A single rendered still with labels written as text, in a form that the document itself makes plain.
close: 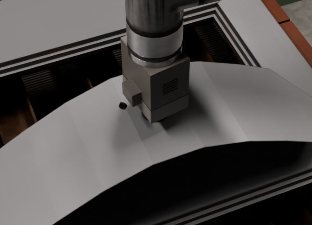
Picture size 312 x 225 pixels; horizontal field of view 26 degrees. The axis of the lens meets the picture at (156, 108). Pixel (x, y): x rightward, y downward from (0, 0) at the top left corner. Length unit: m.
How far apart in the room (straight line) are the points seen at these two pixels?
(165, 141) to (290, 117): 0.25
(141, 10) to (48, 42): 0.57
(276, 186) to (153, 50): 0.41
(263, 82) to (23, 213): 0.46
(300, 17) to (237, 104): 0.65
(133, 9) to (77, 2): 0.63
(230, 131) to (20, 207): 0.34
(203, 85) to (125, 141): 0.17
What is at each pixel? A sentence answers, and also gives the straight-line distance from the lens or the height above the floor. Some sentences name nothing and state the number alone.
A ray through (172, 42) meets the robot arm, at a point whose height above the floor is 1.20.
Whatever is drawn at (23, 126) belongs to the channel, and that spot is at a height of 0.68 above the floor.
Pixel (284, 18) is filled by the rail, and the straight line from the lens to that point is 1.48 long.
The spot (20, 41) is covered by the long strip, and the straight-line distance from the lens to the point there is 1.39.
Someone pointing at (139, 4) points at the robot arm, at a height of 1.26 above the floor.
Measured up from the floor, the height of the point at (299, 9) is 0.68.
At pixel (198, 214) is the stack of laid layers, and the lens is 1.14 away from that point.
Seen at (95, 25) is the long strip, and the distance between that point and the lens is 1.41.
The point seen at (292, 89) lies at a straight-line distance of 1.23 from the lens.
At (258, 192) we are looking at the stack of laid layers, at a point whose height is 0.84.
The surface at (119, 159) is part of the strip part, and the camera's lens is 0.99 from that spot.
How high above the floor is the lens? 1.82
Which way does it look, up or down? 51 degrees down
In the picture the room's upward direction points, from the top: straight up
